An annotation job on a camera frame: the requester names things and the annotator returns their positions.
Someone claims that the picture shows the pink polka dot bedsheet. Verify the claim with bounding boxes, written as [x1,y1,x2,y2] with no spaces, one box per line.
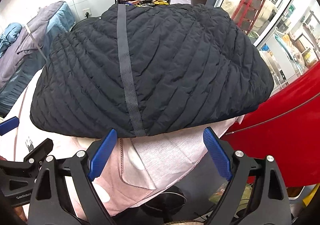
[0,69,246,220]

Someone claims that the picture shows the person's left hand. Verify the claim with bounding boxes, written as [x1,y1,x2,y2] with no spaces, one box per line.
[1,157,27,224]

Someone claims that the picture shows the black round stool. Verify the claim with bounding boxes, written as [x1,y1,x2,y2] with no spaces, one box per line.
[142,185,187,219]

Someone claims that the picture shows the red fabric storage box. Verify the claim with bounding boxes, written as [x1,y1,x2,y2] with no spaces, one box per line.
[222,63,320,187]

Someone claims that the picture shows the black quilted jacket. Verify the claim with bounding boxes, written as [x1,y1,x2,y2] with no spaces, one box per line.
[30,4,274,138]

